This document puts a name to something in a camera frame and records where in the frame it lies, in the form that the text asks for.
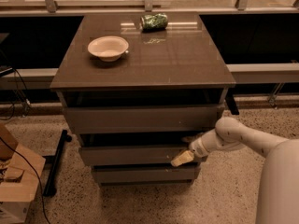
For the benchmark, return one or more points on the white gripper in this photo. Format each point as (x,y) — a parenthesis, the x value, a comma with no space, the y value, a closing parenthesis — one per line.
(196,147)

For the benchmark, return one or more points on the grey drawer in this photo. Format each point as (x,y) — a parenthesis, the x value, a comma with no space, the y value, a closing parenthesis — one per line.
(142,120)
(129,155)
(152,174)

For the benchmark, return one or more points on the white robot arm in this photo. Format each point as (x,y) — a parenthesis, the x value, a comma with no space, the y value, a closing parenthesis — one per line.
(278,197)

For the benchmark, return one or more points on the grey bottom drawer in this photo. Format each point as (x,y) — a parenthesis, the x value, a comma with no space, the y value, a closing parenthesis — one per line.
(152,174)

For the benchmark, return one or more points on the grey drawer cabinet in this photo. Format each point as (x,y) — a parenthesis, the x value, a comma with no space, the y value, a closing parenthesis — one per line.
(179,66)

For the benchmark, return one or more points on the grey top drawer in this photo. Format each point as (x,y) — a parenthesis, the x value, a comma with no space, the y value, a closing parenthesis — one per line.
(142,120)

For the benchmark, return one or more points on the white ceramic bowl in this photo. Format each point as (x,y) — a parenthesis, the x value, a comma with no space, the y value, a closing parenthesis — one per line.
(108,48)

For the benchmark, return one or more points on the crushed green soda can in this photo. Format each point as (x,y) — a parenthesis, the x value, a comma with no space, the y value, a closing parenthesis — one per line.
(154,22)

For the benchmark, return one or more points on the black metal stand bar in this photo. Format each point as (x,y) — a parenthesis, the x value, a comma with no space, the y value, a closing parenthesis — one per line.
(54,162)

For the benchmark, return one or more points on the wooden box with items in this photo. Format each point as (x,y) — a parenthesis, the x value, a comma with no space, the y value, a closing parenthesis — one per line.
(20,169)

